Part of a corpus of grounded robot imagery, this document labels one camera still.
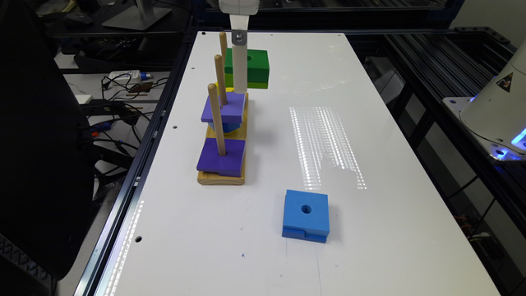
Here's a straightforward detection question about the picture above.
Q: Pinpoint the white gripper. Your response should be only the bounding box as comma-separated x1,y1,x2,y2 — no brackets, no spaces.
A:
219,0,260,94

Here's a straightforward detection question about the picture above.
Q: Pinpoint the green square block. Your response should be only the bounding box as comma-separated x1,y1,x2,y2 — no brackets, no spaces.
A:
224,48,270,89

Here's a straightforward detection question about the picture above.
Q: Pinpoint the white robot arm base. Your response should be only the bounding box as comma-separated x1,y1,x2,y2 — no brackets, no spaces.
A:
442,44,525,162

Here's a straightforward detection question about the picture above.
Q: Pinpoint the yellow block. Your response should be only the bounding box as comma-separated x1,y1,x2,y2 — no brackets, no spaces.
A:
217,87,234,94

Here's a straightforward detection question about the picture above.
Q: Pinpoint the light purple square block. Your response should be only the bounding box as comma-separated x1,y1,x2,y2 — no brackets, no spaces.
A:
201,92,246,123

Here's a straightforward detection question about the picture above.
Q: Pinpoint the blue block under purple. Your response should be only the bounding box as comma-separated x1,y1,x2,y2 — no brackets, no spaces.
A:
208,123,241,134

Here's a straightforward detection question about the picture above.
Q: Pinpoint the dark purple square block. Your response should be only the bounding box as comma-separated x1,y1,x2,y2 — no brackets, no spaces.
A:
196,138,246,177

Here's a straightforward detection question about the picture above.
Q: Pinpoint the blue square foam block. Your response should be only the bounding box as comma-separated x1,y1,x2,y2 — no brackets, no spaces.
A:
282,190,330,243

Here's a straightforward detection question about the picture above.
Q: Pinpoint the back wooden peg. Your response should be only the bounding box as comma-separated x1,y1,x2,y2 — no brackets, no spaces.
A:
219,31,228,76

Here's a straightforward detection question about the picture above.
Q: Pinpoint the wooden peg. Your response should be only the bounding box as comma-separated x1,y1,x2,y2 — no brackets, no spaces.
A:
219,31,228,76
207,83,226,156
214,54,228,107

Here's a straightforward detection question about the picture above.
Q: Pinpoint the middle wooden peg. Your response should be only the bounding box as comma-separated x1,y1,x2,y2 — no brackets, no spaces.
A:
214,54,228,107

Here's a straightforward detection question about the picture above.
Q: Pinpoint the front wooden peg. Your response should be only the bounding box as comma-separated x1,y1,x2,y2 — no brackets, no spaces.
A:
207,83,226,156

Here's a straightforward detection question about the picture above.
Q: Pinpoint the silver monitor stand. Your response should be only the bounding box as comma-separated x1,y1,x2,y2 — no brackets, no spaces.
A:
102,0,172,30

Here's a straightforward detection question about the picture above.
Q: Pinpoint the white power strip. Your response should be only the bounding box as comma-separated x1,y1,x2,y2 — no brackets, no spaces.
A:
108,70,153,83

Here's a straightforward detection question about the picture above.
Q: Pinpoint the wooden peg base board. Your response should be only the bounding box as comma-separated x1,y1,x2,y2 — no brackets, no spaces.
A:
197,95,248,185

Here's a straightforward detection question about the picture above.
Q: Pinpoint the black computer mouse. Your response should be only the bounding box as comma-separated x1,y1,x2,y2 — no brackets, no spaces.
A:
62,12,93,27

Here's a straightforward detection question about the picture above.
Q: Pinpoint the black office chair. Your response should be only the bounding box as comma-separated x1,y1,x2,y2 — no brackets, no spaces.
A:
1,1,94,295

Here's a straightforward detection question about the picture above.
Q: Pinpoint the black cable bundle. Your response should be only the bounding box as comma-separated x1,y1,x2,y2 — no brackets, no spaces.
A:
77,73,169,178

